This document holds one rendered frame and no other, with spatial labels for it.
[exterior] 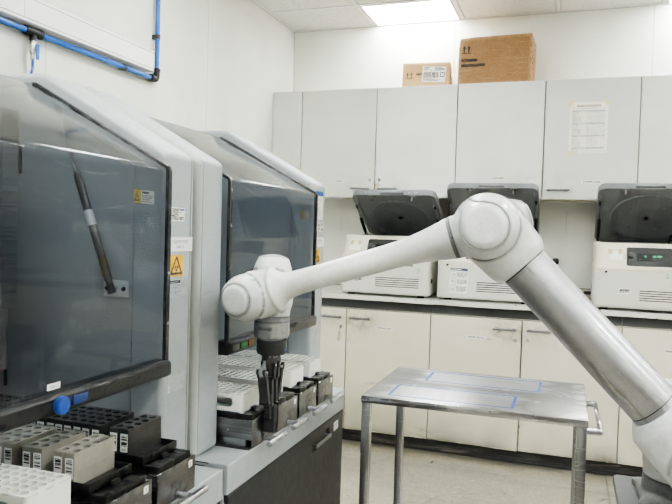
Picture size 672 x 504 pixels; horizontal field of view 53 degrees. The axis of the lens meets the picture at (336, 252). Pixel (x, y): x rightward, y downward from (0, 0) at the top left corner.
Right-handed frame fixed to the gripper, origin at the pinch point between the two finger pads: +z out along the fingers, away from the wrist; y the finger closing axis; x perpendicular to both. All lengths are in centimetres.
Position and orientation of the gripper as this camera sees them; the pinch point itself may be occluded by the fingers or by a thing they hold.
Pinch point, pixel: (269, 417)
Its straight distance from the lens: 176.3
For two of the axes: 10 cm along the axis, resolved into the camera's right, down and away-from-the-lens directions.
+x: 9.4, 0.3, -3.3
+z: -0.2, 10.0, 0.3
